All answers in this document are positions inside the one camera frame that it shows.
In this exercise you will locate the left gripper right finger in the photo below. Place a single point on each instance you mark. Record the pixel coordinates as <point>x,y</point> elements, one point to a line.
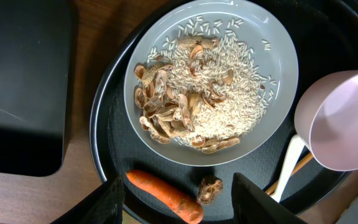
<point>252,205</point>

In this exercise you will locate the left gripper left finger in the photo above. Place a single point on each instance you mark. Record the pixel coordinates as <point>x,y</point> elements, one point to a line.
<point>103,206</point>

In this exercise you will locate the grey plate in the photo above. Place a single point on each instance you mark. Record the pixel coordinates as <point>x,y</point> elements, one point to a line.
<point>274,54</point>

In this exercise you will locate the pink bowl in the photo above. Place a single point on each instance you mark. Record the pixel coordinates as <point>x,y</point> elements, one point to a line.
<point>326,118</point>

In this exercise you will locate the rice and peanut shells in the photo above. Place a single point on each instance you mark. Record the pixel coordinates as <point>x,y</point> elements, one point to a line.
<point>202,89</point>

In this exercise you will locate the wooden chopstick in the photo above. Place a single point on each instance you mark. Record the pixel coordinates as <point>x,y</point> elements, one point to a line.
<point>302,162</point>

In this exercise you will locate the brown walnut piece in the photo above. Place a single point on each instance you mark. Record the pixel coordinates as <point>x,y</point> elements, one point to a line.
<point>209,188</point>

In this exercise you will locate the orange carrot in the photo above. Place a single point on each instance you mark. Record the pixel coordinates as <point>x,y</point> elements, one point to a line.
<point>186,207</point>

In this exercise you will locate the white plastic fork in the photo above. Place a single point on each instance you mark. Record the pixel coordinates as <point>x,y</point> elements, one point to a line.
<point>292,155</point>

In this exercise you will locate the black rectangular tray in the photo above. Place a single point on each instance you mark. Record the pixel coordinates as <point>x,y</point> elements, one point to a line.
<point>35,49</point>

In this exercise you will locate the round black tray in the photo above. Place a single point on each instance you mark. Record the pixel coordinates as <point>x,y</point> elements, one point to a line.
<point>325,34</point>

